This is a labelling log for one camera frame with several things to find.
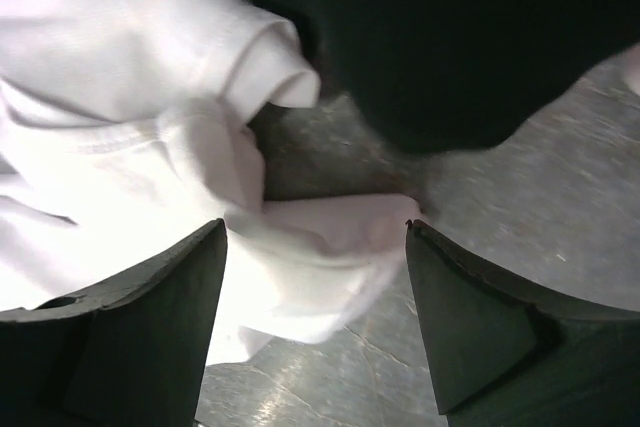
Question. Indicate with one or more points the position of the white t shirt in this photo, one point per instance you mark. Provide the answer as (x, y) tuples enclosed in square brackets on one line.
[(125, 127)]

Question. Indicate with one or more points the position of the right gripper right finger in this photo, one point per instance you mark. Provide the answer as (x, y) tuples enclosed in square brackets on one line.
[(505, 351)]

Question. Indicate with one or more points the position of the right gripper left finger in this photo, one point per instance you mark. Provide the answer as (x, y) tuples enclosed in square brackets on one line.
[(127, 351)]

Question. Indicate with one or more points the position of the black t shirt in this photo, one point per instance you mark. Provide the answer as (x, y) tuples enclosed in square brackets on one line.
[(433, 76)]

